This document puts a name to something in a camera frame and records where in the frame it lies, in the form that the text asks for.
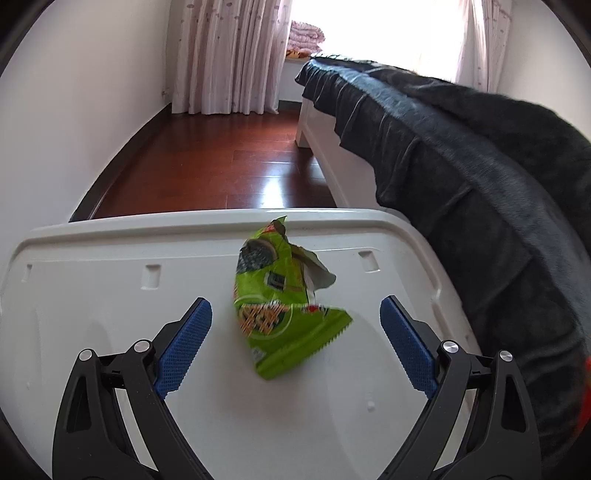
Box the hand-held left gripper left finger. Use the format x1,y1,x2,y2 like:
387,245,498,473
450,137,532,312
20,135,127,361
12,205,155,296
52,298,213,480

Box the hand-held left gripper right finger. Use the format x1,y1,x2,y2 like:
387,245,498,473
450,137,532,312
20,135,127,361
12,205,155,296
379,295,541,480

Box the green snack wrapper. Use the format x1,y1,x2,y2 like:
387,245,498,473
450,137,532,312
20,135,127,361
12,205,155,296
232,215,353,381

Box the dark blue blanket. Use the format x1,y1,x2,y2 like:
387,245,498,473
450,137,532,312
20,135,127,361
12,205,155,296
294,55,591,468

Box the red orange object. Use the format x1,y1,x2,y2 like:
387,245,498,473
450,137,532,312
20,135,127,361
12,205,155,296
570,355,591,445

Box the pink patterned curtain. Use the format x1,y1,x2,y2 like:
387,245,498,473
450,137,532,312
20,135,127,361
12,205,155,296
167,0,294,115
455,0,514,91

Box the folded pink quilts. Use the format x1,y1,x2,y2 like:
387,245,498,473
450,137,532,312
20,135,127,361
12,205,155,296
285,20,327,60

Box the white bed frame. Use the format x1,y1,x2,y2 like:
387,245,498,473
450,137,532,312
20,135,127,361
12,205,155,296
297,98,385,210

